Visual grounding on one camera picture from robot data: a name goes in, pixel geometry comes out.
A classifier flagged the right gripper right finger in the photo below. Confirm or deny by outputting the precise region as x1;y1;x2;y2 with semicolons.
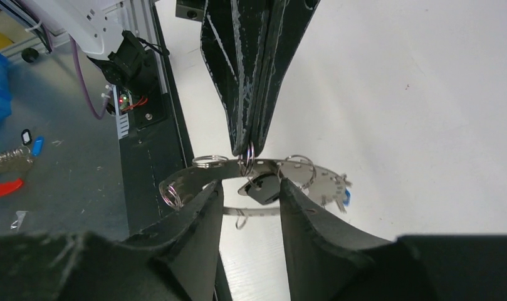
280;179;390;300

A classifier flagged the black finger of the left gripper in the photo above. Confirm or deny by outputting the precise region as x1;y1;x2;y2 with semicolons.
251;0;320;156
201;1;274;156

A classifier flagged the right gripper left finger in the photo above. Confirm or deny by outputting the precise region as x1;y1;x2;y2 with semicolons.
126;180;224;300

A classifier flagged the round metal keyring disc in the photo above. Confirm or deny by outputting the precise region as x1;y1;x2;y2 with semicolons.
159;154;352;230

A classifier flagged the key with blue tag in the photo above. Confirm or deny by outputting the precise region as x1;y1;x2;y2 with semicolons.
342;189;351;206

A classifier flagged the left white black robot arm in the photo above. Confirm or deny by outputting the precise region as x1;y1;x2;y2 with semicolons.
38;1;318;157

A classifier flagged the bunch of coloured key tags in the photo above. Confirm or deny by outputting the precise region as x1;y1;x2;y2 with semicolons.
0;129;44;198

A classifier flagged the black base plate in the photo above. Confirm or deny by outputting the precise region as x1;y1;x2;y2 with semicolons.
118;4;233;301

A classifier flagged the left white cable duct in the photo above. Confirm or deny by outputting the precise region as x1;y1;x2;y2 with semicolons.
112;85;132;140

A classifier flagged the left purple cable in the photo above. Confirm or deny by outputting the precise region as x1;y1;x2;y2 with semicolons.
68;35;113;121

